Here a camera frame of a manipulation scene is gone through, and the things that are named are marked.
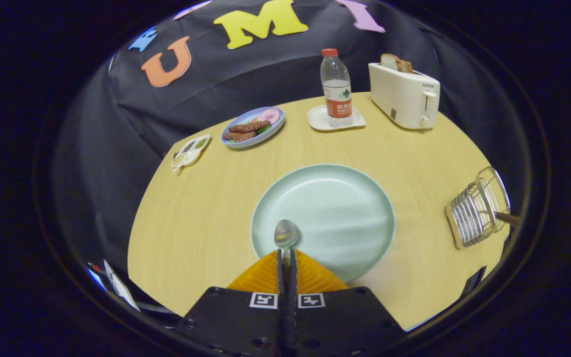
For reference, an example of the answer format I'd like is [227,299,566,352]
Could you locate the white flat object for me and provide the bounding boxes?
[103,259,141,312]

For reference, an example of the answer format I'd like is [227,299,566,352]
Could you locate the blue plate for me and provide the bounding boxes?
[221,107,286,149]

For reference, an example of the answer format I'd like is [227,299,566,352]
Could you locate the black table edge clamp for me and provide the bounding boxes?
[459,266,487,298]

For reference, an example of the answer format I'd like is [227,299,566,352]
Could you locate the white square coaster tray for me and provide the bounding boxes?
[307,105,367,132]

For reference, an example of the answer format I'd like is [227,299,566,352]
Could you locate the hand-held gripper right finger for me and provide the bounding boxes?
[289,249,407,357]

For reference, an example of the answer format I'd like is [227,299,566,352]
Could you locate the clear water bottle red cap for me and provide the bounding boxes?
[320,48,353,128]

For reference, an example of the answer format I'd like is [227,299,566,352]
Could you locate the fork with wooden handle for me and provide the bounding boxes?
[494,212,521,228]

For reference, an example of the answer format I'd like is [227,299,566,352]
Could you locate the black backdrop cloth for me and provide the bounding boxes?
[53,0,534,278]

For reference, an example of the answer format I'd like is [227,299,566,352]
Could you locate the white divided sauce dish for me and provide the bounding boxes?
[171,134,212,173]

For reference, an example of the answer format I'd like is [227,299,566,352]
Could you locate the pink ham slice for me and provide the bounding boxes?
[255,108,282,125]

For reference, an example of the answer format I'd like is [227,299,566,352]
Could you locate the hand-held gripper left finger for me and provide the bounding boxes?
[171,249,286,357]

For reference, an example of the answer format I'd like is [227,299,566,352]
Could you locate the pale green round plate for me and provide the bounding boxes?
[250,164,396,283]

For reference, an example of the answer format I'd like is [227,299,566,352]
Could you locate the white toaster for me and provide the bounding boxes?
[368,62,441,130]

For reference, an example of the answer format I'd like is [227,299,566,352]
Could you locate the spoon with wooden handle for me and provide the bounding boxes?
[274,219,301,293]

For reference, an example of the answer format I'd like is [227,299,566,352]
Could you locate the metal wire basket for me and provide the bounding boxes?
[445,167,511,250]

